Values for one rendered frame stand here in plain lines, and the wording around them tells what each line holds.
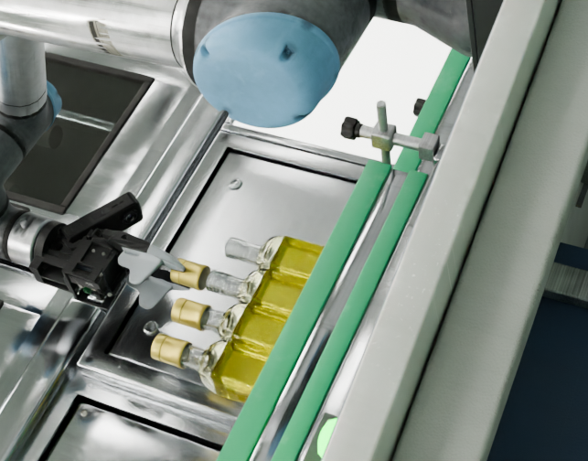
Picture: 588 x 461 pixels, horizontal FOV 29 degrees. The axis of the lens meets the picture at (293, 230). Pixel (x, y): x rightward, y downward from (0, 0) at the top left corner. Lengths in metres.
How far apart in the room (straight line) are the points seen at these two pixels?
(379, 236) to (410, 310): 0.56
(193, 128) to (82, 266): 0.43
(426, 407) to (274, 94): 0.33
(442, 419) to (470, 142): 0.21
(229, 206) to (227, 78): 0.76
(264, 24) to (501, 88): 0.22
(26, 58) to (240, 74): 0.55
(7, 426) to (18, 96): 0.45
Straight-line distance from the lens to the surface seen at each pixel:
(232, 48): 0.99
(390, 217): 1.38
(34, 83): 1.56
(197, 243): 1.73
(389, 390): 0.79
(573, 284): 1.31
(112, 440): 1.63
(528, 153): 0.92
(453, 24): 1.05
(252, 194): 1.78
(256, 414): 1.25
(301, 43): 0.99
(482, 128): 0.88
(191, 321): 1.49
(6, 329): 1.79
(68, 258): 1.60
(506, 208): 0.90
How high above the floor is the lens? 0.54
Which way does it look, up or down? 20 degrees up
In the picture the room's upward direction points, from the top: 75 degrees counter-clockwise
